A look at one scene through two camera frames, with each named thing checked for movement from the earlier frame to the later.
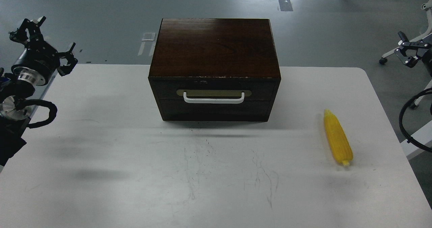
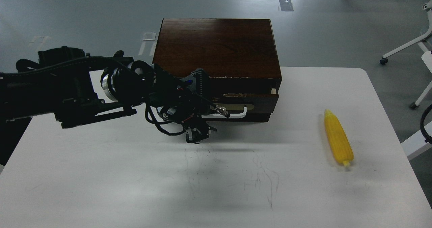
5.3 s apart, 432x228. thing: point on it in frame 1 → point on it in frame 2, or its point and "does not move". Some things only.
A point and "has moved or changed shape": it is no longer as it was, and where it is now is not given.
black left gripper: (38, 62) → (187, 99)
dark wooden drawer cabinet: (215, 69) does not move
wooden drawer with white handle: (215, 92) has moved or changed shape
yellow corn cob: (339, 141) does not move
